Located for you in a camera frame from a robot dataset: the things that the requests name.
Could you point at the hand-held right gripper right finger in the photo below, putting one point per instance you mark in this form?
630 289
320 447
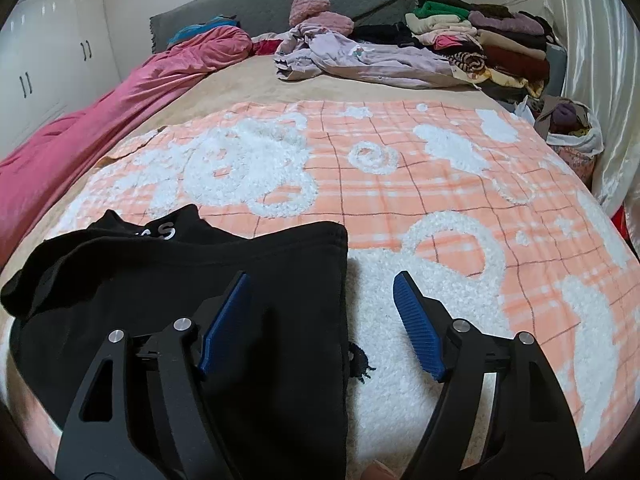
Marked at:
417 325

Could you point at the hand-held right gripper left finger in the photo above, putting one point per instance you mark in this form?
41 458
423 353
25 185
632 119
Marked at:
225 320

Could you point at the black sweater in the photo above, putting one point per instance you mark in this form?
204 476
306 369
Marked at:
280 360

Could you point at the white bag of clothes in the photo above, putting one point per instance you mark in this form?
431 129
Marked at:
592 135

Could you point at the pile of folded clothes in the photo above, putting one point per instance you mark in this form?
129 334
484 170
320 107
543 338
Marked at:
505 45

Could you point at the peach plaid blanket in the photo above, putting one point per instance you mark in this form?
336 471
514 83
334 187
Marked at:
450 185

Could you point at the floral fabric bag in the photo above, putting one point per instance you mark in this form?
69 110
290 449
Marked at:
575 165

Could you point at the pink quilt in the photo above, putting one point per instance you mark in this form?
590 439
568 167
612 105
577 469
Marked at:
75 150

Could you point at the red object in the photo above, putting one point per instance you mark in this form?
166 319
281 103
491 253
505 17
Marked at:
622 225

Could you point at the beige bed sheet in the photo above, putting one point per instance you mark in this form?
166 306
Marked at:
225 85

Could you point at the lilac garment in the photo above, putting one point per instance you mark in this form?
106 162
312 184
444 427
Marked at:
375 62

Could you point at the dark red cloth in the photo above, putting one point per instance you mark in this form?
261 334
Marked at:
267 46

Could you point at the blue cloth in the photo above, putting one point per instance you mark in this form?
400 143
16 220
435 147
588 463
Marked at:
200 27

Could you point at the pink garment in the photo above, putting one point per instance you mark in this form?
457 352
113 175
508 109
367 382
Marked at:
335 22

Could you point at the white curtain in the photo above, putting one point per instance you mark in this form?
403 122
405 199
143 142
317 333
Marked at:
595 60

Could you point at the pink fluffy cloth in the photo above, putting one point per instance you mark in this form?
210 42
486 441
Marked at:
307 9

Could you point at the white wardrobe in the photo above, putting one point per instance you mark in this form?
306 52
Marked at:
45 45

